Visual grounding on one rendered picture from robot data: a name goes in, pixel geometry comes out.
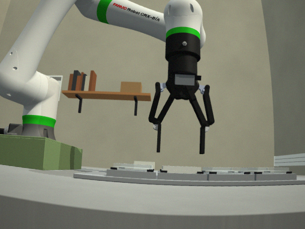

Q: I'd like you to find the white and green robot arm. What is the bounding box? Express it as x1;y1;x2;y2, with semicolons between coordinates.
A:
0;0;206;141

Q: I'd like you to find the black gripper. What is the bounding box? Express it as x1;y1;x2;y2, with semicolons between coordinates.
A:
149;54;214;154

